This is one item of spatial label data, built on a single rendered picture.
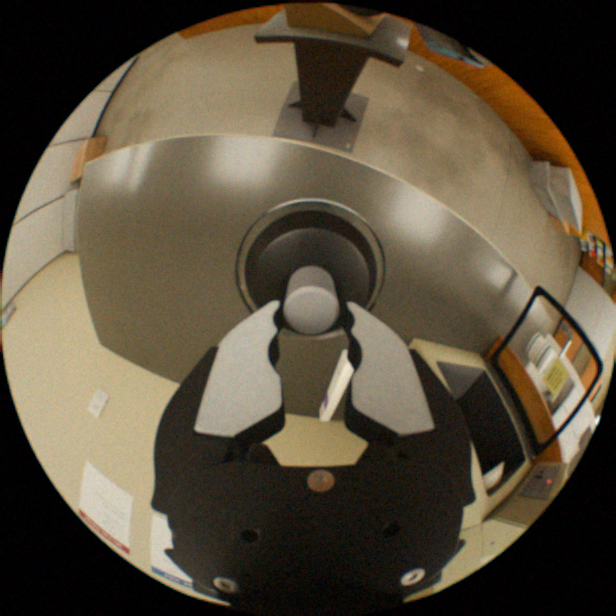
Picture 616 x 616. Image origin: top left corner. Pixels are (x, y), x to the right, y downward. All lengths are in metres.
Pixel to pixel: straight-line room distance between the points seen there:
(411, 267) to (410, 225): 0.08
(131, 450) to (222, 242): 0.65
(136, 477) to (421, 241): 0.92
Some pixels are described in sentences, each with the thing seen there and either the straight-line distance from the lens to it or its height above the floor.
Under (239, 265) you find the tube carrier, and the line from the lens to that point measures 0.15.
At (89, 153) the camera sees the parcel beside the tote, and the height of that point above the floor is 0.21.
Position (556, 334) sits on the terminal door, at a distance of 0.69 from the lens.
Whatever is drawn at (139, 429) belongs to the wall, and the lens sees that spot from 0.75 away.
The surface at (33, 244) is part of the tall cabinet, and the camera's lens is 2.54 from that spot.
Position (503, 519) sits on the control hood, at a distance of 0.40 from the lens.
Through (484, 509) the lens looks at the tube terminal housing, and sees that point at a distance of 0.42.
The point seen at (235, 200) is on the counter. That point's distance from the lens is 0.38.
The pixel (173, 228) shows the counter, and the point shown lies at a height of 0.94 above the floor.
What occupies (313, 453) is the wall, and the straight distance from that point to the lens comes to 0.72.
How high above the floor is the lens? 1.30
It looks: 58 degrees down
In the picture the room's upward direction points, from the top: 180 degrees clockwise
